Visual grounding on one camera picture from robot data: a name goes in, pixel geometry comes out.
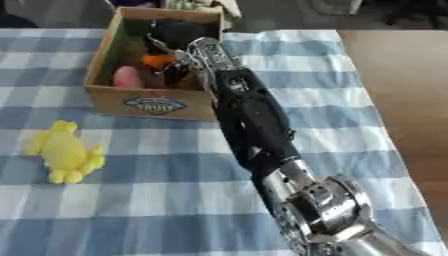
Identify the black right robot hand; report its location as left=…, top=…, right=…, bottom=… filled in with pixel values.
left=141, top=18, right=219, bottom=81

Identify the orange toy fruit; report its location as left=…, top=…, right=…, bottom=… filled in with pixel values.
left=140, top=53, right=179, bottom=70

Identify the tan cardboard box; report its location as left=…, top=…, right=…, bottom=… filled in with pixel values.
left=82, top=5, right=231, bottom=122

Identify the pink toy fruit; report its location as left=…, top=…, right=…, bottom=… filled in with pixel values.
left=112, top=65, right=146, bottom=90

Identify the yellow soft toy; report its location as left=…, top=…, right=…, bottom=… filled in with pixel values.
left=21, top=119, right=107, bottom=185

